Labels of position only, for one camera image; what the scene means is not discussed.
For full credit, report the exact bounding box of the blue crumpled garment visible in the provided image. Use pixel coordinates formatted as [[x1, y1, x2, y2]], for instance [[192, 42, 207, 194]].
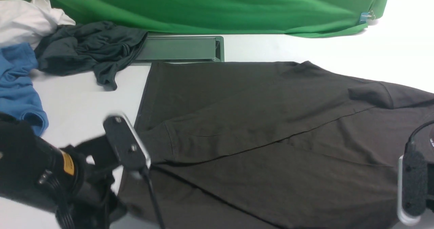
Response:
[[0, 43, 48, 136]]

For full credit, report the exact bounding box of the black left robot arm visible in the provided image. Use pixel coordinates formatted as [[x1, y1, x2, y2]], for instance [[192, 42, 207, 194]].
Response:
[[0, 113, 127, 229]]

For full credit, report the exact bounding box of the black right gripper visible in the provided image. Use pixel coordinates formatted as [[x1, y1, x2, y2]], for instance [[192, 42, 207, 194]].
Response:
[[425, 194, 434, 213]]

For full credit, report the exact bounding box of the white crumpled garment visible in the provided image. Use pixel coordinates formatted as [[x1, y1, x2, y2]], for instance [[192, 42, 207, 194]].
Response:
[[0, 0, 76, 49]]

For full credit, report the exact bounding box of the dark gray crumpled garment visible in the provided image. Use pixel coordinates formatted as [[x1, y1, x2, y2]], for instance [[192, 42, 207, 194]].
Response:
[[34, 21, 148, 91]]

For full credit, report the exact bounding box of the black right camera cable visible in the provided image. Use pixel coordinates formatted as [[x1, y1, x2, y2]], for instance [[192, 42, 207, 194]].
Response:
[[407, 120, 434, 145]]

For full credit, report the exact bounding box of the green backdrop cloth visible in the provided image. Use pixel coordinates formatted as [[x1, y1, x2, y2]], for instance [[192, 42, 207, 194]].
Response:
[[50, 0, 387, 38]]

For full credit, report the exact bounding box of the blue binder clip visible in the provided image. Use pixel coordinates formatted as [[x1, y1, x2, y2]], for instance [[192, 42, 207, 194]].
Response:
[[359, 11, 376, 24]]

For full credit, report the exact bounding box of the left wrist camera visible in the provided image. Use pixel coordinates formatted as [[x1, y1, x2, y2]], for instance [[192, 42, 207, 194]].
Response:
[[103, 112, 152, 179]]

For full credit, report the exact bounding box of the metal table cable tray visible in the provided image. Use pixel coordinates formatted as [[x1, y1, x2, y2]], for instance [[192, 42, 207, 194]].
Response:
[[132, 36, 224, 63]]

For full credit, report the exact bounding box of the black camera cable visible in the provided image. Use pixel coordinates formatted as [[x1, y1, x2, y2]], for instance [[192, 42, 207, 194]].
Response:
[[407, 120, 434, 145], [141, 166, 166, 229]]

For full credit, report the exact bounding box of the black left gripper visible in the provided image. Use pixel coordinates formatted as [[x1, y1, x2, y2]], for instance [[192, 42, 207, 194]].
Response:
[[60, 135, 127, 229]]

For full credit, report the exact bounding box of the black left camera cable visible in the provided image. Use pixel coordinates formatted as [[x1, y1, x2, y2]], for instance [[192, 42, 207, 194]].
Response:
[[141, 166, 166, 229]]

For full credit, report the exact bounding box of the gray long-sleeve top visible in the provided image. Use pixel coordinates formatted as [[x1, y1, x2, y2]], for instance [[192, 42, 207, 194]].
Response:
[[136, 61, 433, 229]]

